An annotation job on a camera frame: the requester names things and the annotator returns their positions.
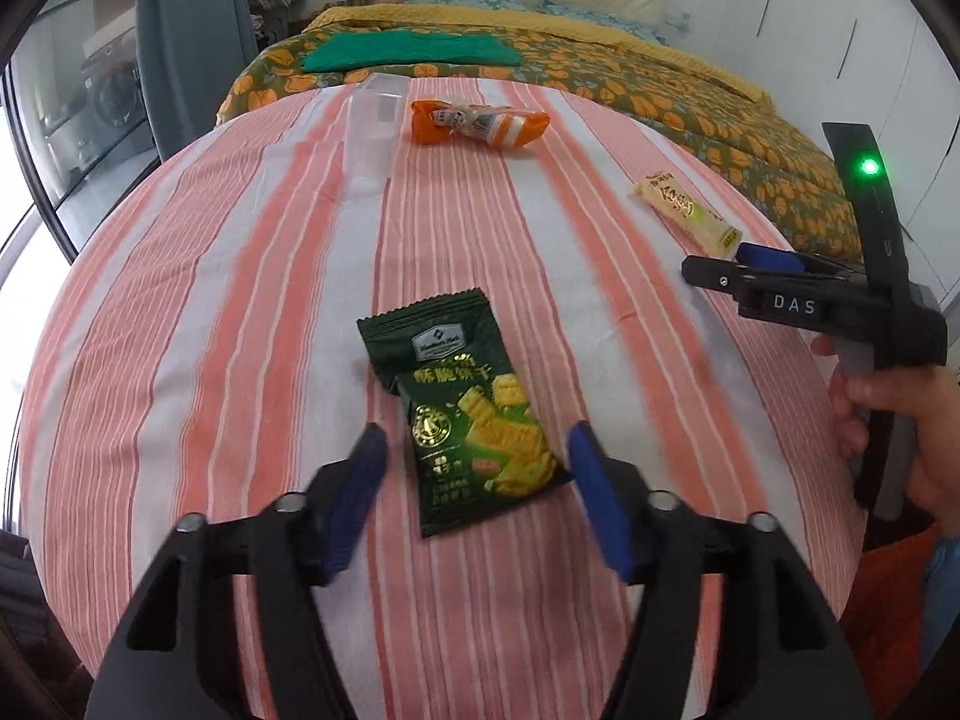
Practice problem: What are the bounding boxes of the orange bag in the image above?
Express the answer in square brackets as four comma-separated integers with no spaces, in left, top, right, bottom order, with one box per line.
[851,521,942,698]

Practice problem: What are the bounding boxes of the person's right hand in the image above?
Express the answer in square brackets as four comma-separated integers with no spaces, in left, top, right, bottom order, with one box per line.
[810,334,960,541]

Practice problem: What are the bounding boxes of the clear plastic box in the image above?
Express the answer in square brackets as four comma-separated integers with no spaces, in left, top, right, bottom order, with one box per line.
[341,75,402,185]

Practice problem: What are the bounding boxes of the green orange floral quilt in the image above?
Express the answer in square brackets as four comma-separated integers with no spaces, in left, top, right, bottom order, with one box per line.
[216,15,863,263]

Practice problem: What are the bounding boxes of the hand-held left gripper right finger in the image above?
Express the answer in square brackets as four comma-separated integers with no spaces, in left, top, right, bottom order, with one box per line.
[568,424,875,720]

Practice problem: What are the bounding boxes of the white wardrobe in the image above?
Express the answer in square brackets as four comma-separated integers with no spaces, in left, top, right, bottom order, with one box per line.
[675,0,960,301]

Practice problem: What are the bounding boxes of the washing machine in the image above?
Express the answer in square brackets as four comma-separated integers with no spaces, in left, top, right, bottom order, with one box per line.
[41,52,151,188]

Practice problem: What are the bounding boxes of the green snack packet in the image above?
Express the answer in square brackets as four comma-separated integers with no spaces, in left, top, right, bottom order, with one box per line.
[356,286,575,539]

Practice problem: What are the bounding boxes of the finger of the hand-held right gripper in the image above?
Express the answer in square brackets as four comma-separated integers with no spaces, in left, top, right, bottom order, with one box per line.
[681,255,745,295]
[733,241,867,282]

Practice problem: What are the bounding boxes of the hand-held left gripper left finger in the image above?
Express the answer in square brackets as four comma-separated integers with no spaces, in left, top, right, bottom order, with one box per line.
[90,424,391,720]

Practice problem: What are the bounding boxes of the yellow blanket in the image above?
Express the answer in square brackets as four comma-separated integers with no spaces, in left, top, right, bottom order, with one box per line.
[300,4,770,102]

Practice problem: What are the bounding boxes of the green cloth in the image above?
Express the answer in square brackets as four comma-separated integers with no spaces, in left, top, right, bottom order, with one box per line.
[304,28,522,72]

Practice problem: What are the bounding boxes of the grey blue curtain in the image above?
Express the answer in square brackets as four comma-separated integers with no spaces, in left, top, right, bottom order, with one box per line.
[135,0,260,166]

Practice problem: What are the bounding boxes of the pink striped blanket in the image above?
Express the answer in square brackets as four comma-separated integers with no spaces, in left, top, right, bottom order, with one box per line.
[19,75,875,720]

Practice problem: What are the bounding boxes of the orange white snack wrapper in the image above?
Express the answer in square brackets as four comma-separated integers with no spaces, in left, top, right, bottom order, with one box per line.
[411,99,551,151]

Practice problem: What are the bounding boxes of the blue jeans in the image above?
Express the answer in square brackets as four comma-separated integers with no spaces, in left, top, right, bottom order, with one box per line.
[922,540,960,661]

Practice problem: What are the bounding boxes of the glass sliding door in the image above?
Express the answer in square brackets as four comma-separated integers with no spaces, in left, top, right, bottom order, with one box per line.
[0,0,162,263]

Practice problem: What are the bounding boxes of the yellow snack stick packet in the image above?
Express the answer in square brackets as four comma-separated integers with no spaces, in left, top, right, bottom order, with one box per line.
[628,172,743,256]

